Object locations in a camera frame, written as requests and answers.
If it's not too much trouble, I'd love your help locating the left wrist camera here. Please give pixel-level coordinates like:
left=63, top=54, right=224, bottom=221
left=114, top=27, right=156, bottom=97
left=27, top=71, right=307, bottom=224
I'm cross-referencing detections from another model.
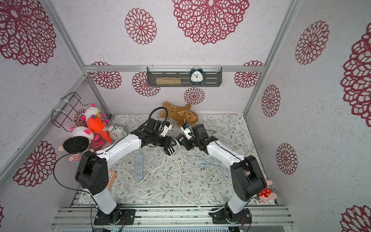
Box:
left=160, top=121, right=173, bottom=137

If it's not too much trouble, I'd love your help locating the beige pouch on shelf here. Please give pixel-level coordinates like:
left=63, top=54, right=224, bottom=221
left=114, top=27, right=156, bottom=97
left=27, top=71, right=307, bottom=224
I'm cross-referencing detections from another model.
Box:
left=156, top=77, right=182, bottom=86

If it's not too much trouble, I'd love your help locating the white round alarm clock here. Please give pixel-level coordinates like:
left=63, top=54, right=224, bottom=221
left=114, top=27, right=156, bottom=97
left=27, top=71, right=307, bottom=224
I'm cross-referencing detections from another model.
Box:
left=107, top=125, right=128, bottom=142

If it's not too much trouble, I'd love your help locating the pink red dotted plush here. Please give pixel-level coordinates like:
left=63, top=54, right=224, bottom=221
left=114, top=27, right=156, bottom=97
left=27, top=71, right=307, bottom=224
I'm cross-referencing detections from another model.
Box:
left=259, top=172, right=277, bottom=204

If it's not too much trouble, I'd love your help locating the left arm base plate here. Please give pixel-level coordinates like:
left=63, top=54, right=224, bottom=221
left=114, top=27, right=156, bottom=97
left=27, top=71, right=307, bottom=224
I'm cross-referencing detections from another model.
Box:
left=93, top=209, right=136, bottom=226

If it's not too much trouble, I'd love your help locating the black wire basket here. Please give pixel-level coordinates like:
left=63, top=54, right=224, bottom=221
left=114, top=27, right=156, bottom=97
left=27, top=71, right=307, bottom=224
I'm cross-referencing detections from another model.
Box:
left=50, top=92, right=87, bottom=132

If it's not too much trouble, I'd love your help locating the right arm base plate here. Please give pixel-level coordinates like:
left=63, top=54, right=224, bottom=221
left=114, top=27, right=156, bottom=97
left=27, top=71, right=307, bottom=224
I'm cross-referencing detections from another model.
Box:
left=209, top=208, right=252, bottom=224

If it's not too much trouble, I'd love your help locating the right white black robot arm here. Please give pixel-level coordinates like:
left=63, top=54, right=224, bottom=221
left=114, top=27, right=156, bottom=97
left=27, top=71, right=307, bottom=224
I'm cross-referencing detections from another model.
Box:
left=176, top=123, right=268, bottom=214

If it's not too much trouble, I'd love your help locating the pink power strip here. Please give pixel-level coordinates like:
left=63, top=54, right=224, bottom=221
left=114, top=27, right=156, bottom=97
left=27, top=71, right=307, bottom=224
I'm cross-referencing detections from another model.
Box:
left=108, top=171, right=117, bottom=190

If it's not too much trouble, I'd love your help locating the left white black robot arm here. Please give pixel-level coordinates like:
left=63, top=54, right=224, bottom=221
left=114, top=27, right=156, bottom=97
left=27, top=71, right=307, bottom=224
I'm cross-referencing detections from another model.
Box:
left=75, top=106, right=176, bottom=216

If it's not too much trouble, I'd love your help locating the brown teddy bear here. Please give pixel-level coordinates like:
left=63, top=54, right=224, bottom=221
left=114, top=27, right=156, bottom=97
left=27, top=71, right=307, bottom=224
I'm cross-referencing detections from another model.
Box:
left=162, top=101, right=199, bottom=127

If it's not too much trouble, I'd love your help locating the teal alarm clock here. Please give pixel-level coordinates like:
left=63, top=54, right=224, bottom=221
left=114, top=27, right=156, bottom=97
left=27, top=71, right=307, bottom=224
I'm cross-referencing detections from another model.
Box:
left=190, top=69, right=204, bottom=85

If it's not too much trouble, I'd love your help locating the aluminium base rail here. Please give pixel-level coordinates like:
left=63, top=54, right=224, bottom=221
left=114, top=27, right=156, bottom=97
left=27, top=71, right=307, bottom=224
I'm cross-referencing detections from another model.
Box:
left=47, top=194, right=297, bottom=232

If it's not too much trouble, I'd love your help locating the white owl plush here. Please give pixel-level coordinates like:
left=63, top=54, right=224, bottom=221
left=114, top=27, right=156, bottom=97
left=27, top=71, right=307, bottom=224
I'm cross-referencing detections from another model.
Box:
left=80, top=104, right=105, bottom=122

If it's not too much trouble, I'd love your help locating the black-haired doll plush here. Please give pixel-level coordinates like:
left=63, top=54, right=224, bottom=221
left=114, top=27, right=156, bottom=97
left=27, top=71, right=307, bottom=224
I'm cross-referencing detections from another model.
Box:
left=58, top=136, right=89, bottom=162

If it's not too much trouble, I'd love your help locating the pink striped pig plush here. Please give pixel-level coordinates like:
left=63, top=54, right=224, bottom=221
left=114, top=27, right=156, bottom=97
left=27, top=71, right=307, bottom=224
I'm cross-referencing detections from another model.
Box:
left=71, top=126, right=104, bottom=153

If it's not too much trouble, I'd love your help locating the orange fox plush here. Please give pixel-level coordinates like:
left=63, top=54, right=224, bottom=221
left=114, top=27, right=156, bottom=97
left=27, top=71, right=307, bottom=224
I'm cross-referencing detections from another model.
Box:
left=87, top=115, right=113, bottom=145

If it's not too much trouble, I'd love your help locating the grey wall shelf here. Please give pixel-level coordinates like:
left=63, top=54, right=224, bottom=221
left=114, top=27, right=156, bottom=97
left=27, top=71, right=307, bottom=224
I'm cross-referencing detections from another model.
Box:
left=147, top=68, right=222, bottom=87

